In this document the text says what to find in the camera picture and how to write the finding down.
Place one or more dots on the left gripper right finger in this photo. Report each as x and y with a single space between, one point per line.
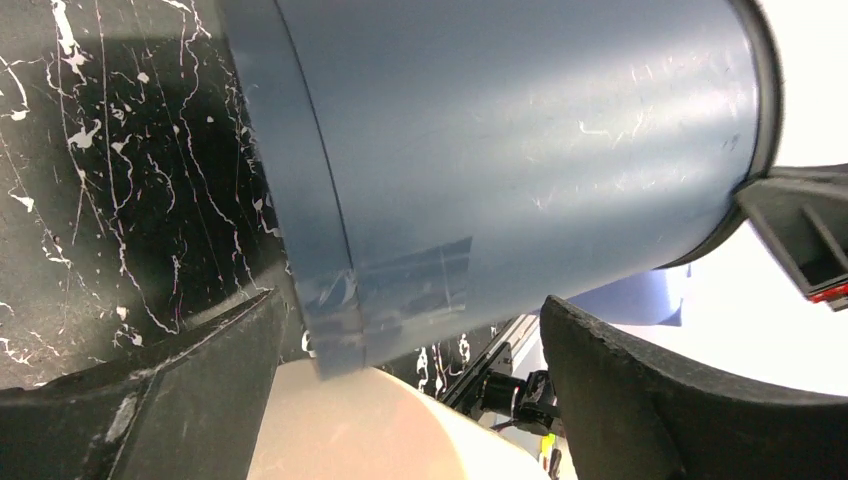
631 409

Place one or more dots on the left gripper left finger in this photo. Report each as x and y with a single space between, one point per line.
188 407

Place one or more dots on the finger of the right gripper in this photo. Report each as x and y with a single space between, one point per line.
800 215

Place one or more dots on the blue plastic bucket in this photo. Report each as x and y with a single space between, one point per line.
654 297

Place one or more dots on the dark navy bucket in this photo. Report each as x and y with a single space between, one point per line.
439 166

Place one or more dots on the white orange drawer box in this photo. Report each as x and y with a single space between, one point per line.
370 425

